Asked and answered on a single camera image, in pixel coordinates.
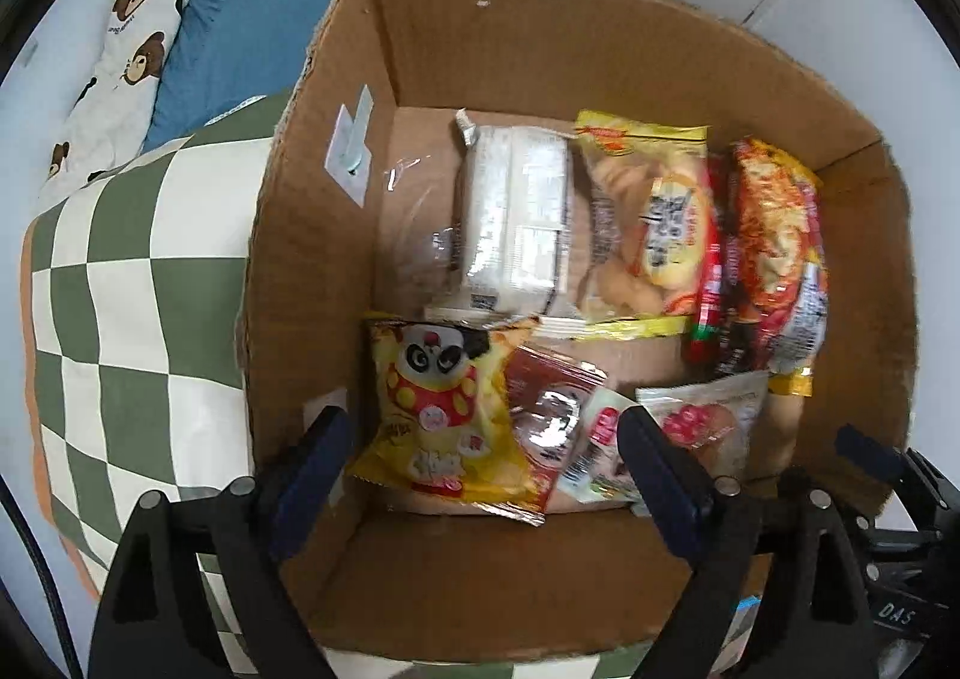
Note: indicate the white bear print pillow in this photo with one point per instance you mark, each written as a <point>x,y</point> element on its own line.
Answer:
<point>120,71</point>

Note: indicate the cardboard box with blue print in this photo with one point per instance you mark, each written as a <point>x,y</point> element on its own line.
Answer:
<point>480,574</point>

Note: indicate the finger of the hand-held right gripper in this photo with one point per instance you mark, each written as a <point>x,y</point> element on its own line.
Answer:
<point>870,446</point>

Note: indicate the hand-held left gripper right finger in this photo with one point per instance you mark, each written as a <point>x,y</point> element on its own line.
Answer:
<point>667,476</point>

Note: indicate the long red sachet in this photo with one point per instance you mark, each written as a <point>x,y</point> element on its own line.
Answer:
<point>709,274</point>

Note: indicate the green white checkered mat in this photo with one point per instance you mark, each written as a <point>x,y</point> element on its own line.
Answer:
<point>135,319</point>

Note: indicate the white cracker packet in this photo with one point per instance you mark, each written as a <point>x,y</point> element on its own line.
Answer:
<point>510,221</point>

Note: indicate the red yellow noodle packet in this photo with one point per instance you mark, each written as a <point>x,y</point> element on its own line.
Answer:
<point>780,251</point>

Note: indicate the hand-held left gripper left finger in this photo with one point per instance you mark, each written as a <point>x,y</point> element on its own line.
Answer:
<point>315,469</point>

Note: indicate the yellow bread bun packet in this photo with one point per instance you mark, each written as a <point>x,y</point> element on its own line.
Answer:
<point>645,221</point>

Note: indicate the yellow panda snack packet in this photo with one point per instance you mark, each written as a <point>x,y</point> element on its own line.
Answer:
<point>435,416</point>

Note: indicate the white snack packet red picture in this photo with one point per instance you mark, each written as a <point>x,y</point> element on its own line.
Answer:
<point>705,416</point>

